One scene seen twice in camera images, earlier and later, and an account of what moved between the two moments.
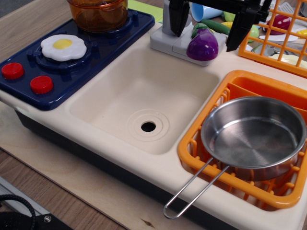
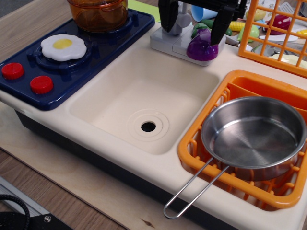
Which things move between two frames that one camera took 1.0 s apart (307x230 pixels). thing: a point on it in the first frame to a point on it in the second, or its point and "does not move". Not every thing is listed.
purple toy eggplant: (204, 45) does not move
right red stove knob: (41, 85) does not move
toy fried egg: (63, 47) does not move
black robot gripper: (258, 10) to (169, 10)
